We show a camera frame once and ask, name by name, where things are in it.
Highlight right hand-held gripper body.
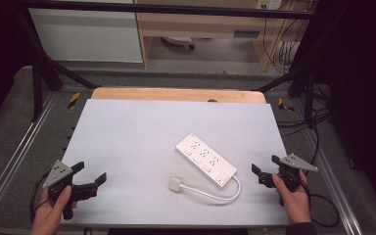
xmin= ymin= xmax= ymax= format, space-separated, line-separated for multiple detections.
xmin=258 ymin=153 xmax=319 ymax=193

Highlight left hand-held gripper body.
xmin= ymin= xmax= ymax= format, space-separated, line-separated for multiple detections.
xmin=42 ymin=160 xmax=99 ymax=221

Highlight white power strip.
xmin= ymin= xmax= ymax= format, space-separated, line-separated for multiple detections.
xmin=174 ymin=132 xmax=239 ymax=190

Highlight white power cable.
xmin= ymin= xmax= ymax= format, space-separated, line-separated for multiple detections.
xmin=179 ymin=174 xmax=243 ymax=202

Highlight white plug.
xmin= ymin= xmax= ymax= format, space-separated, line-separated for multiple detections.
xmin=167 ymin=176 xmax=184 ymax=193

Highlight person's right hand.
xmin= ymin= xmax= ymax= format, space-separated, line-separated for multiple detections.
xmin=272 ymin=169 xmax=313 ymax=226

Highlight person's left hand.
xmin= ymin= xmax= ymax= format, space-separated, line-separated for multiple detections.
xmin=29 ymin=184 xmax=79 ymax=235

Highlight white table mat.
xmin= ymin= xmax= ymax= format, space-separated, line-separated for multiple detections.
xmin=61 ymin=98 xmax=290 ymax=228

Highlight yellow black tape strip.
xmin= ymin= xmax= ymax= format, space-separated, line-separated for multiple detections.
xmin=277 ymin=97 xmax=295 ymax=114
xmin=67 ymin=91 xmax=81 ymax=110

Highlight wooden table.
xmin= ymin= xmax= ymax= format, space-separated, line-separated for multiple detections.
xmin=90 ymin=86 xmax=267 ymax=105

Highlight white cabinet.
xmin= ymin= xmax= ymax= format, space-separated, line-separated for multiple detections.
xmin=27 ymin=0 xmax=144 ymax=64

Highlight chair base with caster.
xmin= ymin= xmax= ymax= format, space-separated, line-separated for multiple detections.
xmin=161 ymin=35 xmax=197 ymax=51

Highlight wooden desk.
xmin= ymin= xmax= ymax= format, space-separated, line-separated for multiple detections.
xmin=133 ymin=0 xmax=318 ymax=71

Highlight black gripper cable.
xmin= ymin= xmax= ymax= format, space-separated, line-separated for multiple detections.
xmin=302 ymin=179 xmax=341 ymax=229
xmin=28 ymin=172 xmax=52 ymax=223

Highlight aluminium rail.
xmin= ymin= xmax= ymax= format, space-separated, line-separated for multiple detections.
xmin=305 ymin=128 xmax=364 ymax=235
xmin=0 ymin=92 xmax=59 ymax=223

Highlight black floor cables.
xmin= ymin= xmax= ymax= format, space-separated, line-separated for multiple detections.
xmin=275 ymin=82 xmax=332 ymax=165

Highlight hanging black cables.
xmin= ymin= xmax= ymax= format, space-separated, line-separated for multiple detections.
xmin=262 ymin=0 xmax=309 ymax=75

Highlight white wall socket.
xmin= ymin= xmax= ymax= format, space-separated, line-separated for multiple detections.
xmin=256 ymin=0 xmax=282 ymax=11

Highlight black metal frame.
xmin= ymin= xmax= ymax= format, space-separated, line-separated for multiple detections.
xmin=13 ymin=0 xmax=319 ymax=123

